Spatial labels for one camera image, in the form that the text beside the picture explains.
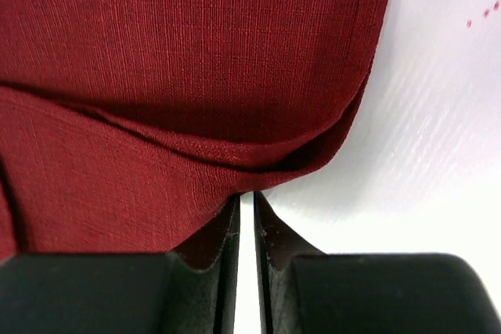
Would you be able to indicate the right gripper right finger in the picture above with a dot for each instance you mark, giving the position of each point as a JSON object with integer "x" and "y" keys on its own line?
{"x": 277, "y": 245}

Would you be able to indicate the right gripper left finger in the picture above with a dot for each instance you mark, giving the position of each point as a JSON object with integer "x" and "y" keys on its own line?
{"x": 202, "y": 283}

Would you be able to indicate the dark red cloth napkin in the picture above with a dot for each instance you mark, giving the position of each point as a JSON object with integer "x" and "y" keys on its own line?
{"x": 127, "y": 124}

